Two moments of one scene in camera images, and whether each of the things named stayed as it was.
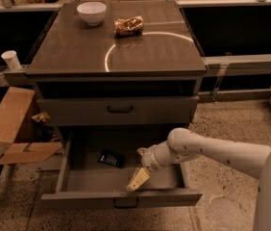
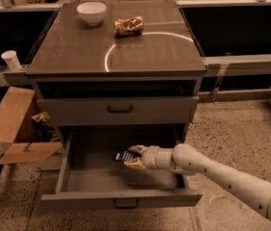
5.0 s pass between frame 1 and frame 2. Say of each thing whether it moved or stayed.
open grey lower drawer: stayed
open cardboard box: stayed
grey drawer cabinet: stayed
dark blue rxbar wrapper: moved
